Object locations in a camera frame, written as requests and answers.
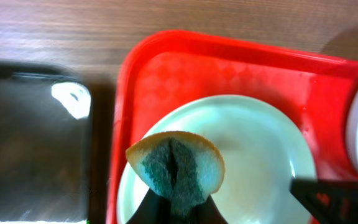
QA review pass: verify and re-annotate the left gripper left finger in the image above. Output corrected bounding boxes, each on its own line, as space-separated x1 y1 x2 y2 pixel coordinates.
126 189 170 224

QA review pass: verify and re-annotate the green yellow sponge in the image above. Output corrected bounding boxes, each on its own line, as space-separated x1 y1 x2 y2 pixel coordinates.
126 131 225 223

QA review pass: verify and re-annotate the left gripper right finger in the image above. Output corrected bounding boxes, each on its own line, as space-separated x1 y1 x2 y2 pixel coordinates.
194 196 227 224

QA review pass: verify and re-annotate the red plastic tray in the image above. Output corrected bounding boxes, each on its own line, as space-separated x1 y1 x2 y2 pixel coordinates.
106 30 358 223

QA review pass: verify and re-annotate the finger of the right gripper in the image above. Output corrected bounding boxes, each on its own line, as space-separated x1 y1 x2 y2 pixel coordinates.
290 178 358 224

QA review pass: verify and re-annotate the black rectangular tray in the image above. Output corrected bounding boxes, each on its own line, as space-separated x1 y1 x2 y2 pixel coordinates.
0 61 92 223

